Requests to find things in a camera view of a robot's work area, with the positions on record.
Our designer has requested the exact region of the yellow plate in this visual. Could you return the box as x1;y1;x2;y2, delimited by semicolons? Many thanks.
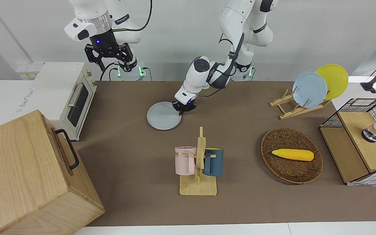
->
316;64;349;100

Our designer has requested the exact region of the gray round plate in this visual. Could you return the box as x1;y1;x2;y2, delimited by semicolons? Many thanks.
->
147;102;182;131

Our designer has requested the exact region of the brown table mat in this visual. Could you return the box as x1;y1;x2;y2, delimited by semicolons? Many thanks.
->
74;81;376;227

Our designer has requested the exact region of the wooden drawer cabinet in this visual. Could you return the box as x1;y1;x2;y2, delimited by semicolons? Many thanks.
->
0;110;105;235

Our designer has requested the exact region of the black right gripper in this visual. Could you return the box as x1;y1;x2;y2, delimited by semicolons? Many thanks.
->
84;29;133;71

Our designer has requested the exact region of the wooden dish rack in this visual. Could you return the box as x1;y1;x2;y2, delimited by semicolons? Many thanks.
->
270;89;332;120

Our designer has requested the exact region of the teal mug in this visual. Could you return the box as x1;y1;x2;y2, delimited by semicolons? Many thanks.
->
202;148;224;177

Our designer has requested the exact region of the yellow corn cob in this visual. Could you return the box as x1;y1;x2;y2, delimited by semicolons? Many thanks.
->
272;149;314;162

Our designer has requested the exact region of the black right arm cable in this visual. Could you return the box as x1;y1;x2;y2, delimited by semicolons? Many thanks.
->
111;0;152;32

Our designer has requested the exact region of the white wall socket box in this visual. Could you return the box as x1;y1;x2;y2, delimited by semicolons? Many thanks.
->
16;63;43;79

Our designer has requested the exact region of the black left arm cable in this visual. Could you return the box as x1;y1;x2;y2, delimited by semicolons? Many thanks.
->
201;31;244;98

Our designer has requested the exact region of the white toaster oven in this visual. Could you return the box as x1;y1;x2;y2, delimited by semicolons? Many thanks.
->
28;62;97;141

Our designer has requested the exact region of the grid pattern shelf box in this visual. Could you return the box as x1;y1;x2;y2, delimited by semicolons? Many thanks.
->
319;98;376;186

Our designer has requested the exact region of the pink mug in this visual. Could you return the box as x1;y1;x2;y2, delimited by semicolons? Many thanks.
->
175;147;197;175

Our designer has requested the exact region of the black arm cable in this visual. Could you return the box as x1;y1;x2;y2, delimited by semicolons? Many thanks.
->
201;31;244;98
111;0;152;32

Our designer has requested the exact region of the light blue plate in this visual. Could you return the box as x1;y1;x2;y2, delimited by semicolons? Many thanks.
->
292;72;328;108

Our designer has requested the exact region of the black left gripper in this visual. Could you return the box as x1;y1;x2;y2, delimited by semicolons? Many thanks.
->
173;101;197;116

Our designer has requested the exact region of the brown wicker basket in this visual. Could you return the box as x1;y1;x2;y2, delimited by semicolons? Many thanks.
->
261;127;323;184

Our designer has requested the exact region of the black cabinet handle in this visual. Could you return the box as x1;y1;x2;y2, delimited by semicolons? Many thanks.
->
55;129;80;170

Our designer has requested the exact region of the wooden mug tree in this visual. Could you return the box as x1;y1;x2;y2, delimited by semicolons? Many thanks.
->
179;127;218;196

